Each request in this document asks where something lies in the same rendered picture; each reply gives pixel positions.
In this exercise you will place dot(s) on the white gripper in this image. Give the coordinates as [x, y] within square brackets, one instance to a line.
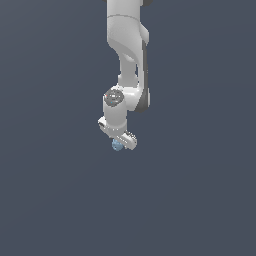
[124, 138]

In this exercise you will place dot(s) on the small light blue object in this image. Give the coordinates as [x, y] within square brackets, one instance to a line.
[116, 145]

